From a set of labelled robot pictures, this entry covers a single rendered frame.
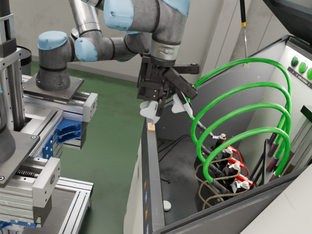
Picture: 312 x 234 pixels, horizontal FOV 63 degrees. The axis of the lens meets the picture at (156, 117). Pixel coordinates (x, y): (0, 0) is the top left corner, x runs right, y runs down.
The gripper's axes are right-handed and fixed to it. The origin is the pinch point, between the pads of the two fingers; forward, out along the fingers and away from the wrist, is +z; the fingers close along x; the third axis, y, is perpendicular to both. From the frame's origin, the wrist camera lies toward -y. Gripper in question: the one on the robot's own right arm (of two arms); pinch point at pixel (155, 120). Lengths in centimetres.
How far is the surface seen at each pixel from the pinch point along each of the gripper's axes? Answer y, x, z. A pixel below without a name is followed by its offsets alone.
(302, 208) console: -30.9, 29.7, -1.1
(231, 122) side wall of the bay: -48, -43, 23
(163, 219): -6.5, 14.8, 26.3
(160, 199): -6.4, 7.3, 26.3
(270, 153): -44.4, -3.2, 9.6
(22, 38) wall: 154, -310, 92
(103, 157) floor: 18, -116, 121
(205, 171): -14.7, 12.7, 6.4
